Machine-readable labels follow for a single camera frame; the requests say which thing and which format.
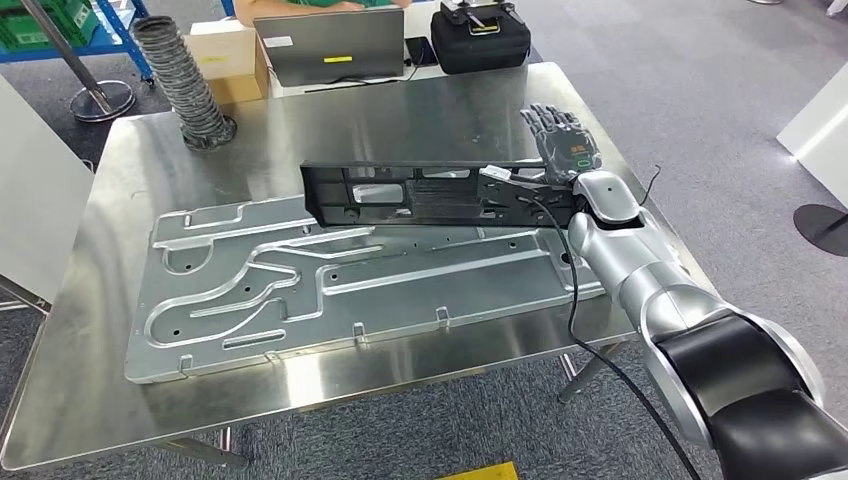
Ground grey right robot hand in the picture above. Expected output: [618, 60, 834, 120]
[519, 103, 604, 185]

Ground long black plastic part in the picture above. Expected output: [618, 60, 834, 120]
[299, 158, 584, 230]

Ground stainless steel workbench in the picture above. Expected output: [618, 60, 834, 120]
[0, 61, 717, 473]

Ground black carrying case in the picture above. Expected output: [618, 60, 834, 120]
[430, 0, 533, 75]

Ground white desk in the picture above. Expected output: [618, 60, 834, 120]
[268, 62, 439, 99]

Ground stamped grey metal plate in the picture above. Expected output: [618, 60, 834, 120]
[124, 195, 607, 386]

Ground grey laptop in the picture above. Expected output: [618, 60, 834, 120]
[252, 6, 407, 89]

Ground white display plinth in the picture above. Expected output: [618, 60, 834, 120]
[776, 62, 848, 210]

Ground black stand with disc base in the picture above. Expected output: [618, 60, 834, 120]
[792, 203, 848, 258]

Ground cardboard box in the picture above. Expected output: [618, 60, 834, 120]
[184, 19, 272, 106]

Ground white board panel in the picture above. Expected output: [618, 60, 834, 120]
[0, 72, 95, 307]

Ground green plastic crates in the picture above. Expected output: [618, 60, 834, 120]
[0, 0, 101, 51]

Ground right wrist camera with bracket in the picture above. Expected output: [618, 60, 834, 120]
[478, 164, 578, 200]

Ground thin black wire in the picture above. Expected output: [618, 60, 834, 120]
[639, 165, 662, 207]

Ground black camera cable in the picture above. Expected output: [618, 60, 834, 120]
[523, 195, 704, 480]

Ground ribbed grey flexible duct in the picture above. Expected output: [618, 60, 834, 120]
[131, 15, 238, 152]

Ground blue cart frame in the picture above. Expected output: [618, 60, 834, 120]
[0, 0, 155, 84]

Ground chrome stanchion post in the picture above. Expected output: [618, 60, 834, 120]
[18, 0, 138, 124]

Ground steel frame side table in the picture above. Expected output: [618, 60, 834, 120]
[0, 274, 53, 316]

